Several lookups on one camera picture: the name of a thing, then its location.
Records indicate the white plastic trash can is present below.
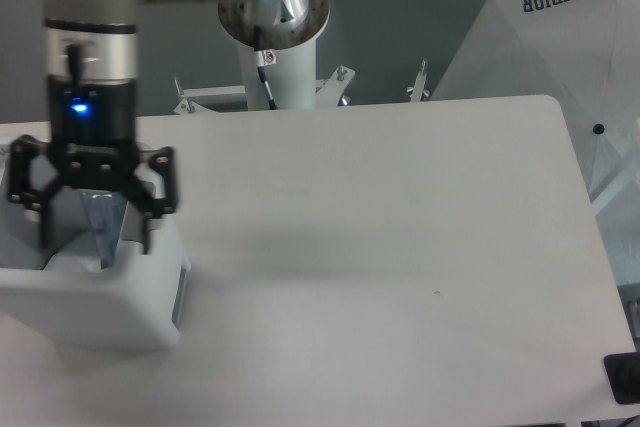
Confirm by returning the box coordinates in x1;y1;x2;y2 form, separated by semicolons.
1;138;190;350

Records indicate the black device at table edge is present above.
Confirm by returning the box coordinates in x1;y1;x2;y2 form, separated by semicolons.
603;352;639;405

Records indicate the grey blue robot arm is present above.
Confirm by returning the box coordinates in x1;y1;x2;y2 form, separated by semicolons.
7;0;278;248

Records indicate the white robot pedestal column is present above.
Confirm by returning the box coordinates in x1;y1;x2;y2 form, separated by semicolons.
218;0;330;111

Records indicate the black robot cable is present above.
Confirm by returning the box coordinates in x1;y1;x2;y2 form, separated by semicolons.
252;24;279;111

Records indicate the metal clamp bolt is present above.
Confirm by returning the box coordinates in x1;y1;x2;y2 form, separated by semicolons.
406;59;431;103

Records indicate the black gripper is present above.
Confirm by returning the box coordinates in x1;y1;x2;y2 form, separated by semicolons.
7;75;179;255

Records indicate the crushed clear plastic bottle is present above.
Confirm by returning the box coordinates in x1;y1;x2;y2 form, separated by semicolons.
81;191;127;269

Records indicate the white mounting bracket frame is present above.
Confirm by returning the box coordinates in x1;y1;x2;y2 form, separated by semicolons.
173;65;356;115

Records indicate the white superior umbrella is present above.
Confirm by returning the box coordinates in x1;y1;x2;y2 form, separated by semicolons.
432;0;639;212

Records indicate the clear plastic bag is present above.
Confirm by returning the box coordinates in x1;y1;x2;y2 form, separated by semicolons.
44;243;102;273

